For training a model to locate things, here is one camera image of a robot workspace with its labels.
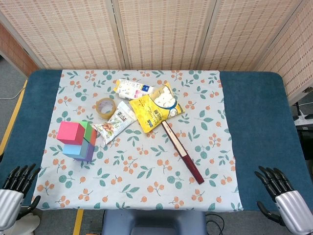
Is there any bamboo folding screen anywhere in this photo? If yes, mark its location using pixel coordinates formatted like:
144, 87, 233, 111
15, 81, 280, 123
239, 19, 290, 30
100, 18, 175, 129
0, 0, 313, 99

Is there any purple foam cube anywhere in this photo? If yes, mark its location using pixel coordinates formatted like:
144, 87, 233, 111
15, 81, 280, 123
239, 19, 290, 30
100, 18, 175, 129
73, 142, 95, 163

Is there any green foam block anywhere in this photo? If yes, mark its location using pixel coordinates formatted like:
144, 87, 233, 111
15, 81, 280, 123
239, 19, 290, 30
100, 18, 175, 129
77, 120, 95, 141

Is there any floral tablecloth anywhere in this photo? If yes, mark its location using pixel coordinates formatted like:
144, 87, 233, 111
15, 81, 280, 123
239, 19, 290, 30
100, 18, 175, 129
32, 69, 245, 212

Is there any black floor cable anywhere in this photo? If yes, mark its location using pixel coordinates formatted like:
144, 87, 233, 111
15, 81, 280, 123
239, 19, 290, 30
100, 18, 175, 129
205, 212, 225, 235

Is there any white floor cable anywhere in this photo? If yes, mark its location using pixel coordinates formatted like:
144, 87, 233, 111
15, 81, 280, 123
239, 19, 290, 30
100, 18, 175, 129
0, 85, 25, 100

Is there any white snack packet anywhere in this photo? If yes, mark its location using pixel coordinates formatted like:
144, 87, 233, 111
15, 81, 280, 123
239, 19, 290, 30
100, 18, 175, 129
114, 78, 157, 100

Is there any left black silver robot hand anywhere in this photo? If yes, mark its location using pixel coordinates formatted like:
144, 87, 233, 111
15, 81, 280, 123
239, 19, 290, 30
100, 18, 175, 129
0, 163, 42, 231

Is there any light blue foam cube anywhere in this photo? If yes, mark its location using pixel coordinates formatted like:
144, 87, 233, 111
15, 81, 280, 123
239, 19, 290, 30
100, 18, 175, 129
62, 139, 90, 158

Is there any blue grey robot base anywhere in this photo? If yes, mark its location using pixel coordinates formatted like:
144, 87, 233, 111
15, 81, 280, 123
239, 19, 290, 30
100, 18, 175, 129
101, 210, 207, 235

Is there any pink foam cube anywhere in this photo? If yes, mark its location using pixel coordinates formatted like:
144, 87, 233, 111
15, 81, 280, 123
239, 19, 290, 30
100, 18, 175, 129
56, 121, 85, 146

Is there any silver nut snack bag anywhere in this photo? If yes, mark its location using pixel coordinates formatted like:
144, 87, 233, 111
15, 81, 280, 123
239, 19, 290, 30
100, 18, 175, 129
92, 101, 138, 145

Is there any clear packing tape roll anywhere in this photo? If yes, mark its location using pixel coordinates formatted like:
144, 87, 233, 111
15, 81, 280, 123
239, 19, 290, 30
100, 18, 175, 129
95, 97, 117, 120

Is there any teal blue table cover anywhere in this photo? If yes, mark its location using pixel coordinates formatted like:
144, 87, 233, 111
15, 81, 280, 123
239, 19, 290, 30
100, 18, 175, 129
0, 69, 313, 212

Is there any dark red folded fan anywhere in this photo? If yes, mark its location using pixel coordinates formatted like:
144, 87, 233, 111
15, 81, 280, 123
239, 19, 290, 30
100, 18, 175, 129
161, 121, 205, 185

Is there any white power strip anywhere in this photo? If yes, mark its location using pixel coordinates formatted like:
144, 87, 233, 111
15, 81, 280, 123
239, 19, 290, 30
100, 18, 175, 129
292, 114, 313, 127

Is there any yellow marshmallow bag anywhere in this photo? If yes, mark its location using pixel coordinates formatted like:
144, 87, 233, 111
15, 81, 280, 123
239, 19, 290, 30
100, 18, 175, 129
129, 82, 185, 134

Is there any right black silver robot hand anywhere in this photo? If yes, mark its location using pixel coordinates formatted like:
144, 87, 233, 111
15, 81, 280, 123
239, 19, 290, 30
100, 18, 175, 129
254, 165, 313, 233

